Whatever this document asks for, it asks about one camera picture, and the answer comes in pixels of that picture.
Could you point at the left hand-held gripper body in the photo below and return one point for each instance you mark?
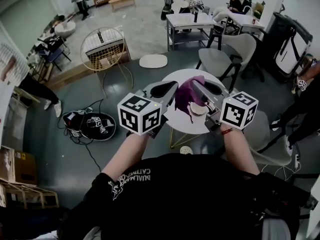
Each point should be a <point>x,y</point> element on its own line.
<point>137,116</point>

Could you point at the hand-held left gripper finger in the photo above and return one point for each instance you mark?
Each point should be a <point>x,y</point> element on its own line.
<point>168,104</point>
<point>162,89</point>

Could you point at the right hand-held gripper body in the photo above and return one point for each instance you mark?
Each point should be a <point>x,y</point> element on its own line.
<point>237,111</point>

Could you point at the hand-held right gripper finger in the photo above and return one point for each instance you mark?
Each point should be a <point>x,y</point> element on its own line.
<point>205,94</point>
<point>215,87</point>

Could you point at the beige ceramic mug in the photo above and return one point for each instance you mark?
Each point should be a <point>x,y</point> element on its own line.
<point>198,109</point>

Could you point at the purple cloth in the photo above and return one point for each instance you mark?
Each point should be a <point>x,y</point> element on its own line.
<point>185,94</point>

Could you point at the person's right forearm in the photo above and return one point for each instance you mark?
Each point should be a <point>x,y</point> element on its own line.
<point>240,151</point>

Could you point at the person's left forearm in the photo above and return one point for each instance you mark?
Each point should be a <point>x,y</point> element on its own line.
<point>125,156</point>

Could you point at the black round floor tray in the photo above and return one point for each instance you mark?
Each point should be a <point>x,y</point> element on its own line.
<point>110,124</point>

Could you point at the white oval floor cushion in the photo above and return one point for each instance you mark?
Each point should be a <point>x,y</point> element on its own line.
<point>153,61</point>

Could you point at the idle hand-held gripper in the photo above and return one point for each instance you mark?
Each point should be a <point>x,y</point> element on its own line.
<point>96,122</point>

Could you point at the white perforated disc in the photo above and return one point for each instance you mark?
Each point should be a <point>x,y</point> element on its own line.
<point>186,150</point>

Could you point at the black power box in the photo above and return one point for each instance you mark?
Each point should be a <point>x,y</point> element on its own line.
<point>72,120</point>

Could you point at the white table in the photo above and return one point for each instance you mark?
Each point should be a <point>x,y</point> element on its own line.
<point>247,21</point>

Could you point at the grey work table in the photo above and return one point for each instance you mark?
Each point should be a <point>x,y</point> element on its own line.
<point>187,19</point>

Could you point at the white power strip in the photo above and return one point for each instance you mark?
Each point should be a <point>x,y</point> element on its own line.
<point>296,161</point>

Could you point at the person's black printed shirt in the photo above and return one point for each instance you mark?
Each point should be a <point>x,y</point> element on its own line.
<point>187,196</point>

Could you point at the wooden coffee table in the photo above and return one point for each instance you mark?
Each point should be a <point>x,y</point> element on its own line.
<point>123,0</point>

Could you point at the blue metal chair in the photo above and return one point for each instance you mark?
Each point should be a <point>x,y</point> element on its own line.
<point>53,55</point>

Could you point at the white round pouf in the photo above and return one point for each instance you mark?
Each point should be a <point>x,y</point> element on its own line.
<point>65,29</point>

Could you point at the brown cardboard box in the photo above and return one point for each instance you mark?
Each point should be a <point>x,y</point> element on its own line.
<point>25,169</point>

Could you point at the pale cardboard box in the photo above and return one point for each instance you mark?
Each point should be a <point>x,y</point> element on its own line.
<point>6,164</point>

